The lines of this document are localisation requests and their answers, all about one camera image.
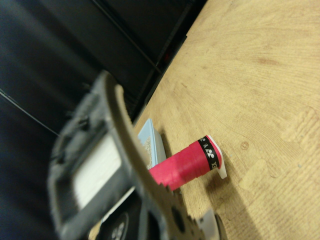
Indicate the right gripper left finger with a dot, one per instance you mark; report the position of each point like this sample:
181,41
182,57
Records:
65,180

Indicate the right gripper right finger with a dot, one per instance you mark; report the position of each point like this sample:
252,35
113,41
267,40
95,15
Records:
140,160

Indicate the blue litter tray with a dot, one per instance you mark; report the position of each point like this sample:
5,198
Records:
156,145

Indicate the black curtain stand pole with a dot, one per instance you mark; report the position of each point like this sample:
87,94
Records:
127,36
30,113

